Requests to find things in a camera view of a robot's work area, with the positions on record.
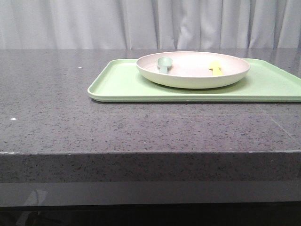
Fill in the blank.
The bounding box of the beige round plate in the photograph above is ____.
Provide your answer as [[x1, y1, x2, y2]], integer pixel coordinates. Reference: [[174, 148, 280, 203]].
[[136, 51, 250, 89]]

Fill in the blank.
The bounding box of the yellow plastic fork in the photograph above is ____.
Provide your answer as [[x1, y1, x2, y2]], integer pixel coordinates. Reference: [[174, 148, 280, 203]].
[[209, 60, 223, 76]]

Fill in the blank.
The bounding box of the light green rectangular tray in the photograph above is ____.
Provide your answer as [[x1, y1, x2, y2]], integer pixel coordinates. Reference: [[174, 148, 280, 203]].
[[87, 58, 301, 102]]

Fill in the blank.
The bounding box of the sage green plastic spoon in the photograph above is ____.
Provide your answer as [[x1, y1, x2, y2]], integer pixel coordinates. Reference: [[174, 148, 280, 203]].
[[157, 56, 173, 74]]

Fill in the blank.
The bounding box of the grey pleated curtain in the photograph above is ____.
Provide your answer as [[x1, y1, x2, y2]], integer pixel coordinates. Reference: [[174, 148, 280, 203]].
[[0, 0, 301, 49]]

